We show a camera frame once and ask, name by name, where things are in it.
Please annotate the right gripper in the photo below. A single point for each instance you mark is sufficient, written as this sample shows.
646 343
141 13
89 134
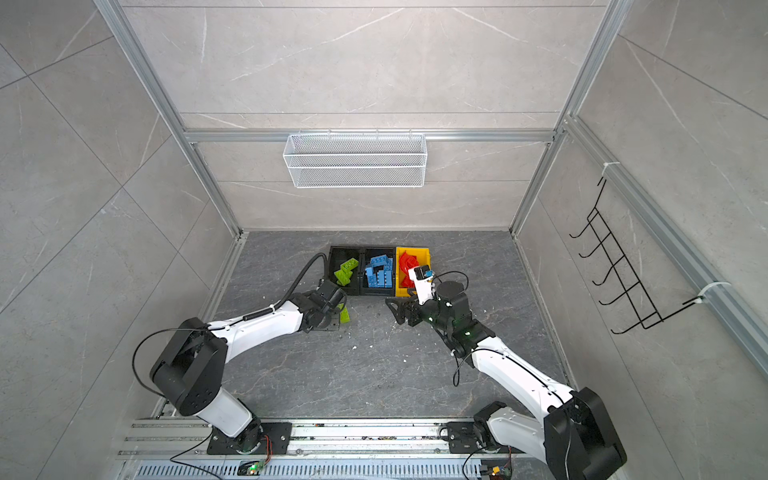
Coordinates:
406 306

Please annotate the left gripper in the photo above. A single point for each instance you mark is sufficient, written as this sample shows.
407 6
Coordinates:
336 324

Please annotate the green lego brick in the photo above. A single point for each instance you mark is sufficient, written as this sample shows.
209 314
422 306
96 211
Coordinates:
344 316

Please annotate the green lego brick horizontal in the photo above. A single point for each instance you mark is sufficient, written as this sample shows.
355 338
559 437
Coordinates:
343 276

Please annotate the red lego brick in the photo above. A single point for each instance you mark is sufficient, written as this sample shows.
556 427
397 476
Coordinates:
407 262

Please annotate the green lego brick side-lying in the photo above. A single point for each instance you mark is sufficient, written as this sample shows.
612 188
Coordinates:
350 264

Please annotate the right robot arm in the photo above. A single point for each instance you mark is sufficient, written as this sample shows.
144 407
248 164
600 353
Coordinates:
570 431

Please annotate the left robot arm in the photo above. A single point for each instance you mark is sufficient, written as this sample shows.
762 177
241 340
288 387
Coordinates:
189 371

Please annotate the left black bin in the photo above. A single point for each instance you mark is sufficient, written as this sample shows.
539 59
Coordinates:
337 256

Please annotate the black bin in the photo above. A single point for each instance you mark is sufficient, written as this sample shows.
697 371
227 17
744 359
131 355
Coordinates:
367 254
337 256

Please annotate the yellow bin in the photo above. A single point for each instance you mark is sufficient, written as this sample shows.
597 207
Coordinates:
424 257

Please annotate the middle black bin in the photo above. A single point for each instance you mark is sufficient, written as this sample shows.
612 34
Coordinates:
367 254

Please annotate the white wire basket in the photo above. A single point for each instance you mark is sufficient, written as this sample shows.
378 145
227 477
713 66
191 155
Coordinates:
356 160

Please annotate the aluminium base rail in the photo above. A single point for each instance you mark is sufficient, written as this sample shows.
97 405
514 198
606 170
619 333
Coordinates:
385 448

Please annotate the black wire hook rack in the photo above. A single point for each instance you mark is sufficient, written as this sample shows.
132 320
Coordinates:
632 289

